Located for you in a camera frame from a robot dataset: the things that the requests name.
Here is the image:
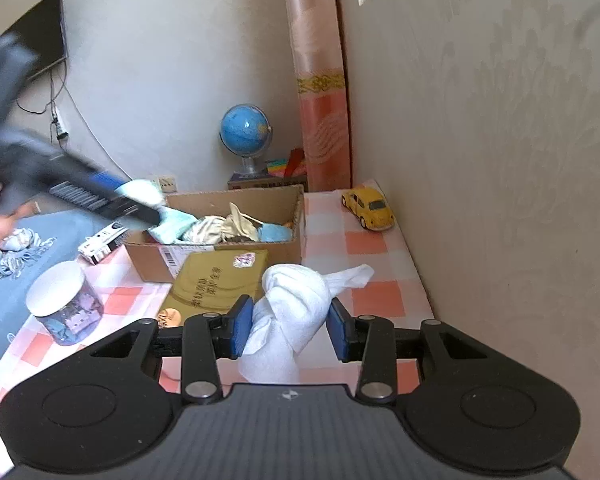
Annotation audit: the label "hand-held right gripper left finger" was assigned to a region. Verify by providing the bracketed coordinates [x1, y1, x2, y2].
[87, 296, 253, 405]

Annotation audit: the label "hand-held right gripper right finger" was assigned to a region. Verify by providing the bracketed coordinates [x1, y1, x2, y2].
[327, 299, 491, 406]

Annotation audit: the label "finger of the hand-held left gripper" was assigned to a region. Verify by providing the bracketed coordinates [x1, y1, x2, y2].
[40, 142, 127, 195]
[52, 185, 162, 226]

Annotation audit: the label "white knotted cloth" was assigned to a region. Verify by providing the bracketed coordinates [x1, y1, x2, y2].
[237, 262, 376, 386]

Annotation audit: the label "light blue soft cloth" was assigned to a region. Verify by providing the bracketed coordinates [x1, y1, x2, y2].
[115, 180, 201, 243]

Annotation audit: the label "brown cardboard box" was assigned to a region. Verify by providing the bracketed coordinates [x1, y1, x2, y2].
[124, 184, 307, 283]

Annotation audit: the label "beige bamboo print drawstring pouch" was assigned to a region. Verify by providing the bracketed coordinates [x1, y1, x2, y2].
[182, 203, 261, 246]

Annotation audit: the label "small black white box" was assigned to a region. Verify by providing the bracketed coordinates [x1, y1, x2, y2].
[77, 222, 128, 265]

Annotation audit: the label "flat golden gift box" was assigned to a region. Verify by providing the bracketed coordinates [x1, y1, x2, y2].
[156, 249, 270, 333]

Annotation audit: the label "grey white sock bundle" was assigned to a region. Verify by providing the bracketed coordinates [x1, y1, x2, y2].
[0, 227, 36, 252]

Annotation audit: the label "light blue cloth piece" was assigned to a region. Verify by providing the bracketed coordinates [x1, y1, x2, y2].
[257, 222, 296, 243]

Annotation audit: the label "clear jar with white lid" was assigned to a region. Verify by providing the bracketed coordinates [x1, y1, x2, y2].
[26, 261, 105, 347]

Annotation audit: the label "yellow toy car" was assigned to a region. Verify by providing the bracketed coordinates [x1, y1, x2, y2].
[341, 186, 397, 232]

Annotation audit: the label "dark printed box under globe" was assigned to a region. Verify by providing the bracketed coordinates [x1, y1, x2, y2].
[227, 172, 308, 192]

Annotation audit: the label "blue desk globe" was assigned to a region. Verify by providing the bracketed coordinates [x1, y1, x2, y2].
[219, 104, 273, 178]

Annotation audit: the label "blue printed bed sheet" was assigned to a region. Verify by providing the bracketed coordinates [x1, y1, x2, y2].
[0, 207, 131, 396]

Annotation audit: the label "colourful toy blocks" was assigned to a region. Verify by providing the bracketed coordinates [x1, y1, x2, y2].
[265, 147, 308, 178]

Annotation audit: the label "rolled pink mat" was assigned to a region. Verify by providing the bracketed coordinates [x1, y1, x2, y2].
[279, 0, 353, 193]

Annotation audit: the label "black power cable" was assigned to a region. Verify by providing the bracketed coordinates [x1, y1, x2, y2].
[17, 67, 136, 181]

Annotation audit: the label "white wall socket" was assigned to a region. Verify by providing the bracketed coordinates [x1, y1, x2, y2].
[147, 175, 177, 195]

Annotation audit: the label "black wall television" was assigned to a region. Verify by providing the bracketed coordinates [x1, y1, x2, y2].
[0, 0, 70, 81]

